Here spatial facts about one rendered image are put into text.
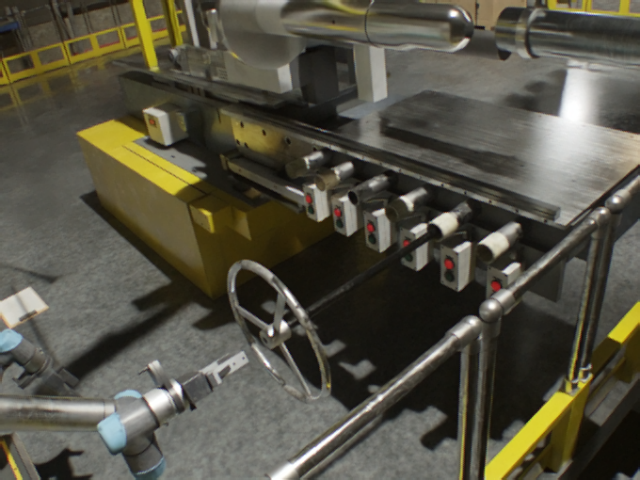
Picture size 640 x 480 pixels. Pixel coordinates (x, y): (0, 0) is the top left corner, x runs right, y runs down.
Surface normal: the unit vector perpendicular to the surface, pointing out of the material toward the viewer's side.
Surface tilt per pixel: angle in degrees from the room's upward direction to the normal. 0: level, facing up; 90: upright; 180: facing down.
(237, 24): 90
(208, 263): 90
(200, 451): 0
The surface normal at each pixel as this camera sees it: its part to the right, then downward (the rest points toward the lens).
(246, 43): 0.63, 0.33
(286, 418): -0.13, -0.85
